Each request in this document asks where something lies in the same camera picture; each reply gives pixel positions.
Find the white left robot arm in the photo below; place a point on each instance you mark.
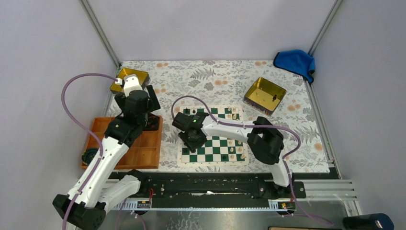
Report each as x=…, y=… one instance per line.
x=86, y=204

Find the blue cloth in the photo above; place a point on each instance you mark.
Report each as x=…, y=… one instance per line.
x=296, y=61

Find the orange compartment tray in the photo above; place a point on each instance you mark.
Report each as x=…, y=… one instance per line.
x=144, y=152

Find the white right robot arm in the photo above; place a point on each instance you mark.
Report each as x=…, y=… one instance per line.
x=264, y=139

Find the gold tin with chess pieces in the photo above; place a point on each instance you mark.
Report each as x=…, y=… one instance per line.
x=264, y=96

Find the floral table mat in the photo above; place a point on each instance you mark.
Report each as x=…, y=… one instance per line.
x=190, y=85

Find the empty gold tin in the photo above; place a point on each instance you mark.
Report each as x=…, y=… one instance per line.
x=124, y=74

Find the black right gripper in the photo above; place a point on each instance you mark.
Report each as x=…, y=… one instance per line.
x=190, y=145

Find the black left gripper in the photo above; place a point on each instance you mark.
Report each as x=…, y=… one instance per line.
x=153, y=103

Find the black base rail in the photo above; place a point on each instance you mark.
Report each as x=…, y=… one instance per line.
x=169, y=184

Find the black cylinder bottom right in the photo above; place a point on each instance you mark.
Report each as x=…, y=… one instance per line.
x=376, y=221

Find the green white chess board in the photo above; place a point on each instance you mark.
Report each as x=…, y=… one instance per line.
x=217, y=151

